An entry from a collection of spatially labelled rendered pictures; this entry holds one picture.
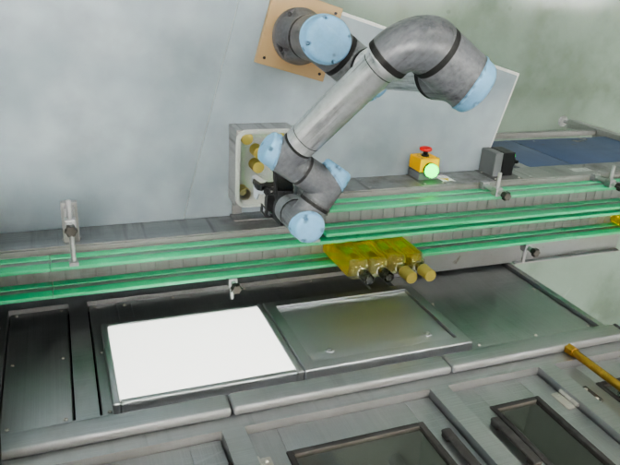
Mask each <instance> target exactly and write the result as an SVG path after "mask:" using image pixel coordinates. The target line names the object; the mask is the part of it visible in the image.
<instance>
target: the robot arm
mask: <svg viewBox="0 0 620 465"><path fill-rule="evenodd" d="M272 42H273V46H274V48H275V51H276V52H277V54H278V55H279V57H280V58H281V59H283V60H284V61H285V62H287V63H290V64H293V65H298V66H302V65H307V64H310V63H313V64H314V65H316V66H317V67H319V68H320V69H321V70H322V71H324V72H325V73H326V74H327V75H329V76H330V77H331V78H333V79H334V80H335V81H337V83H336V84H335V85H334V86H333V87H332V88H331V89H330V90H329V91H328V92H327V93H326V94H325V95H324V96H323V97H322V98H321V99H320V100H319V101H318V102H317V103H316V104H315V105H314V106H313V107H312V108H311V109H310V110H309V111H308V112H307V113H306V114H305V115H304V116H303V117H302V118H301V119H300V120H299V121H298V122H297V123H296V124H295V125H294V126H293V127H292V128H291V129H290V130H289V131H288V132H287V133H286V134H285V135H284V136H282V134H278V133H276V132H273V133H271V134H269V135H267V136H266V137H265V139H264V140H263V141H262V143H261V145H260V147H259V149H258V153H257V157H258V159H259V160H260V161H261V162H262V163H263V164H265V165H266V166H268V167H269V168H270V170H271V171H272V172H273V182H268V181H267V180H264V179H262V178H261V177H260V176H258V175H257V174H255V175H253V176H252V178H251V181H252V184H253V189H254V198H255V199H258V197H259V195H264V194H265V201H264V205H265V206H264V205H263V204H262V203H261V207H260V211H261V212H262V214H263V215H264V216H265V217H266V218H273V219H274V221H275V222H277V223H278V224H279V226H286V228H287V229H288V230H289V231H290V233H291V234H292V235H293V236H294V237H296V238H297V239H298V240H299V241H300V242H303V243H312V242H314V241H316V240H318V239H319V238H320V237H321V236H322V234H323V232H324V229H325V223H324V221H323V219H324V218H325V217H326V215H327V213H328V211H329V210H330V208H331V207H332V205H333V204H334V203H335V201H336V200H337V198H338V197H339V196H340V194H341V193H342V192H343V190H344V188H345V187H346V185H347V184H348V182H349V181H350V179H351V175H350V174H349V173H348V172H347V171H345V170H344V169H343V168H341V167H340V166H339V165H338V164H337V163H335V162H334V161H332V160H330V159H326V160H325V161H324V162H322V163H321V162H319V161H318V160H316V159H315V158H313V157H312V155H313V154H314V153H316V152H317V151H318V150H319V149H320V148H321V147H322V146H323V145H324V144H325V143H326V142H327V141H328V140H330V139H331V138H332V137H333V136H334V135H335V134H336V133H337V132H338V131H339V130H340V129H341V128H342V127H343V126H345V125H346V124H347V123H348V122H349V121H350V120H351V119H352V118H353V117H354V116H355V115H356V114H357V113H359V112H360V111H361V110H362V109H363V107H364V106H365V105H366V104H367V103H368V102H370V101H374V100H375V99H376V97H377V98H379V97H380V96H382V95H383V94H384V93H385V92H386V90H387V89H395V90H408V91H419V92H420V93H421V94H422V95H423V96H424V97H425V98H427V99H430V100H436V101H445V102H447V103H448V104H449V105H451V108H452V109H455V110H457V111H458V112H467V111H469V110H471V109H472V108H474V107H475V106H477V105H478V104H479V103H480V102H481V101H482V100H483V99H484V98H485V97H486V96H487V95H488V93H489V92H490V90H491V89H492V87H493V85H494V84H495V80H496V67H495V65H494V64H493V63H492V62H491V61H490V59H489V57H488V56H485V55H484V54H483V53H482V52H481V51H480V50H479V49H478V48H477V47H476V46H475V45H473V44H472V43H471V42H470V41H469V40H468V39H467V38H466V37H465V36H464V35H463V34H462V33H461V32H460V31H459V30H458V29H457V28H456V27H455V26H454V25H453V24H452V23H451V22H450V21H448V20H447V19H445V18H441V17H439V16H435V15H419V16H414V17H410V18H405V19H403V20H400V21H398V22H396V23H394V24H392V25H390V26H388V27H387V28H385V29H384V30H382V31H381V32H379V33H378V34H377V35H376V36H375V37H374V38H373V39H372V40H371V41H370V42H369V43H368V45H367V47H366V46H365V45H363V44H362V43H361V42H360V41H359V40H357V39H356V38H355V37H354V36H353V35H352V34H351V33H350V30H349V28H348V27H347V25H346V24H345V23H344V22H343V21H342V20H341V19H340V18H337V17H335V16H333V15H330V14H317V13H316V12H314V11H313V10H311V9H309V8H305V7H293V8H290V9H288V10H286V11H284V12H283V13H282V14H281V15H280V16H279V17H278V18H277V20H276V22H275V24H274V27H273V30H272ZM294 185H296V186H298V187H299V188H301V189H302V190H304V191H303V193H302V194H301V195H300V197H298V196H297V195H295V194H294V193H293V187H294ZM263 208H264V209H265V213H264V212H263ZM268 212H270V213H271V214H270V216H269V215H268Z"/></svg>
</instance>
